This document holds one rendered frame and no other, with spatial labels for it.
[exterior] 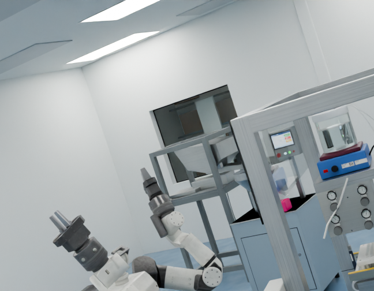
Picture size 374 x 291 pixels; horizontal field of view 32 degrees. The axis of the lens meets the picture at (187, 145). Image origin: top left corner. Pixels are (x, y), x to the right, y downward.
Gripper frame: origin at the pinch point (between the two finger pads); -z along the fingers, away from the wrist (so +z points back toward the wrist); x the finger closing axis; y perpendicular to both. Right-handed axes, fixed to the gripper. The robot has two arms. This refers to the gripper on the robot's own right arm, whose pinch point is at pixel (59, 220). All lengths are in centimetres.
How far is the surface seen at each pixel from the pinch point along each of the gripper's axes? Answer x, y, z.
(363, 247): 99, -6, 106
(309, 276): 213, -196, 209
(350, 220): 87, 10, 83
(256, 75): 490, -373, 110
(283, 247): 33, 35, 51
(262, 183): 41, 38, 32
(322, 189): 90, 6, 67
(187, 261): 237, -369, 184
